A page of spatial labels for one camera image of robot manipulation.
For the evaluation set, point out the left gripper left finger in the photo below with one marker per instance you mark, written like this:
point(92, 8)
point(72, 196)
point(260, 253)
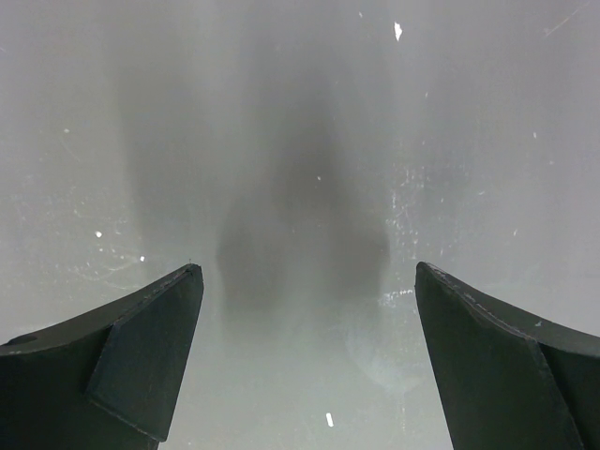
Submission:
point(106, 379)

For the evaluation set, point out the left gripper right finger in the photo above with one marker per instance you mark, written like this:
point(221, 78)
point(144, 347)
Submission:
point(507, 379)

